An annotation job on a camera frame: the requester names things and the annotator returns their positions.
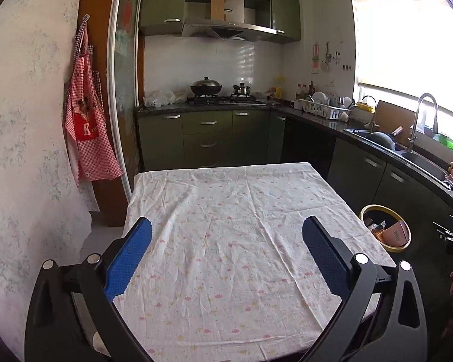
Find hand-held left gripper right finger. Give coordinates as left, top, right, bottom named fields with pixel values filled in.
left=301, top=216, right=428, bottom=362

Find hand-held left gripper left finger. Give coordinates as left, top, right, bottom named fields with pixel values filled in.
left=24, top=217, right=153, bottom=362

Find purple cardboard box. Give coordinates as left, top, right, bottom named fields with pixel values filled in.
left=381, top=221, right=409, bottom=247

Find dark bin with yellow rim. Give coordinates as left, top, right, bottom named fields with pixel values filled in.
left=360, top=204, right=412, bottom=252

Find steel kitchen sink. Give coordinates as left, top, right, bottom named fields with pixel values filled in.
left=343, top=128, right=453, bottom=191

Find white floral tablecloth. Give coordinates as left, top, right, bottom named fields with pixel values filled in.
left=91, top=162, right=397, bottom=360

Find tall steel faucet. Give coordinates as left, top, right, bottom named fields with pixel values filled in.
left=406, top=92, right=439, bottom=152

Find wooden cutting board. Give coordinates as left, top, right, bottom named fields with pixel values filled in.
left=373, top=100, right=416, bottom=134

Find red checked apron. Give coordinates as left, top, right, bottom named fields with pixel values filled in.
left=62, top=14, right=123, bottom=187

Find small thin faucet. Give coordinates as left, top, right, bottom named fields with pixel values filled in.
left=360, top=95, right=380, bottom=131

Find black kitchen countertop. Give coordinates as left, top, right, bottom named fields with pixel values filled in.
left=136, top=100, right=453, bottom=212

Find green base cabinets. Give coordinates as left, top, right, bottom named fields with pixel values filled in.
left=137, top=107, right=453, bottom=234

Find white dish rack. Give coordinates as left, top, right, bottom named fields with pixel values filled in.
left=302, top=100, right=352, bottom=120

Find white plastic bag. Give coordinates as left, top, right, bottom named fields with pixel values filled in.
left=143, top=90, right=176, bottom=107

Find stack of white plates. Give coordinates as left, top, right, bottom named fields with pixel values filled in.
left=311, top=91, right=338, bottom=106

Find group of condiment bottles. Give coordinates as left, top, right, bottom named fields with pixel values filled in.
left=295, top=82, right=316, bottom=100

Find glass sliding door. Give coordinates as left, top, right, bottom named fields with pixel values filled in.
left=109, top=0, right=146, bottom=193

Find black gas stove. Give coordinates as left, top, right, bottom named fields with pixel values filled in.
left=187, top=94, right=267, bottom=106

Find black wok with lid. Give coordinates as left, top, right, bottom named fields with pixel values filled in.
left=190, top=76, right=223, bottom=97

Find window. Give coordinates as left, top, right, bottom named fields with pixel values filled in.
left=349, top=0, right=453, bottom=136

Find steel range hood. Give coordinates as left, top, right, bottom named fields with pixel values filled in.
left=181, top=0, right=278, bottom=42

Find dark wok with wooden handle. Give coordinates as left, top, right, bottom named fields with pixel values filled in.
left=364, top=126, right=404, bottom=151

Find small wall poster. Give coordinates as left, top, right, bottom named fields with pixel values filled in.
left=310, top=41, right=321, bottom=74

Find green wall cabinets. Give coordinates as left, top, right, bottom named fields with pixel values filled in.
left=139, top=0, right=302, bottom=44

